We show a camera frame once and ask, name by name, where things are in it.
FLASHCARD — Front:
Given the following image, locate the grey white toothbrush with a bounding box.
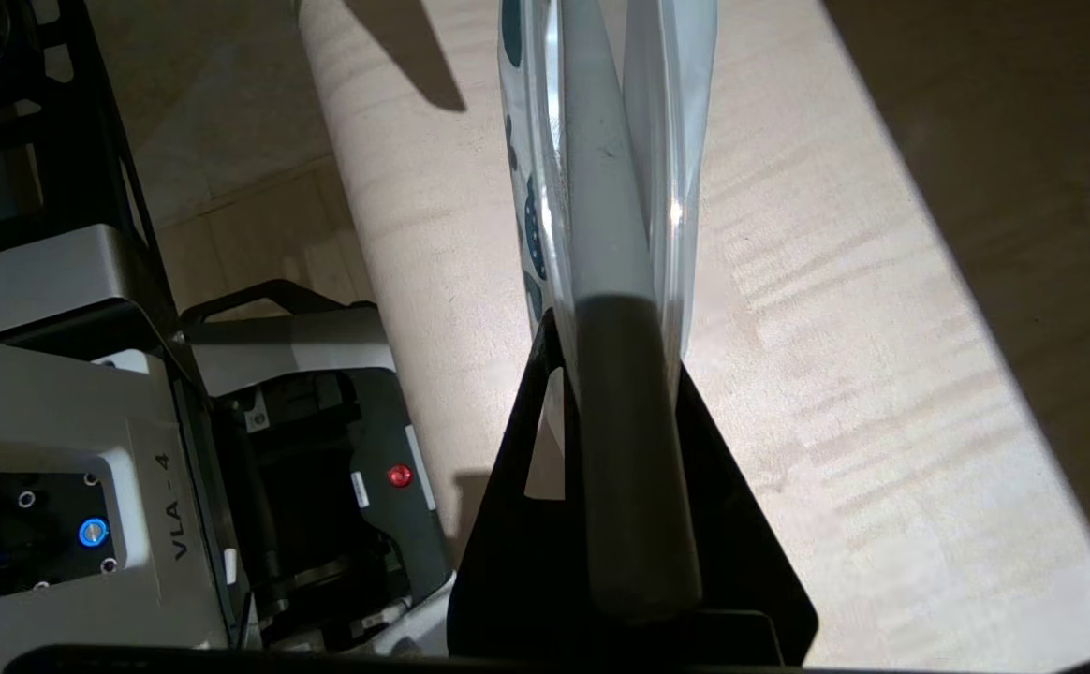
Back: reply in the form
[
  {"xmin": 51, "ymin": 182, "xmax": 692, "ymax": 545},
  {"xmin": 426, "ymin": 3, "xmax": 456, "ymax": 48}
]
[{"xmin": 559, "ymin": 0, "xmax": 703, "ymax": 623}]

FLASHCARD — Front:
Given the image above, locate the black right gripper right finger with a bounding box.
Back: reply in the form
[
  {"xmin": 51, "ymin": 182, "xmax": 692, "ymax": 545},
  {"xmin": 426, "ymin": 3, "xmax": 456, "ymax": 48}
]
[{"xmin": 671, "ymin": 363, "xmax": 819, "ymax": 666}]

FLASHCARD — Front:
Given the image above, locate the white blue horse print bag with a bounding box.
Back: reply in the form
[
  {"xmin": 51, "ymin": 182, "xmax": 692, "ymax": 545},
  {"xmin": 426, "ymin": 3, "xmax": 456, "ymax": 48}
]
[{"xmin": 498, "ymin": 0, "xmax": 720, "ymax": 460}]

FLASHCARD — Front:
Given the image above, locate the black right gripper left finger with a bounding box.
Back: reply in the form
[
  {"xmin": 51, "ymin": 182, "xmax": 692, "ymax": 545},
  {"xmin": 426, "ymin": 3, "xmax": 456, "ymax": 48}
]
[{"xmin": 447, "ymin": 309, "xmax": 607, "ymax": 658}]

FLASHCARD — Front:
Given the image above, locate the black silver robot base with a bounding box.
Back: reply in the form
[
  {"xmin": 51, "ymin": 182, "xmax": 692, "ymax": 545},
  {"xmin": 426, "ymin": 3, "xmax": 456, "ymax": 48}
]
[{"xmin": 0, "ymin": 0, "xmax": 460, "ymax": 656}]

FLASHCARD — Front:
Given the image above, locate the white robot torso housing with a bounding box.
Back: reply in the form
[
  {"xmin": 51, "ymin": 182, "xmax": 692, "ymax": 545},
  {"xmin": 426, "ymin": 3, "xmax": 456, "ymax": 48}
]
[{"xmin": 0, "ymin": 335, "xmax": 232, "ymax": 652}]

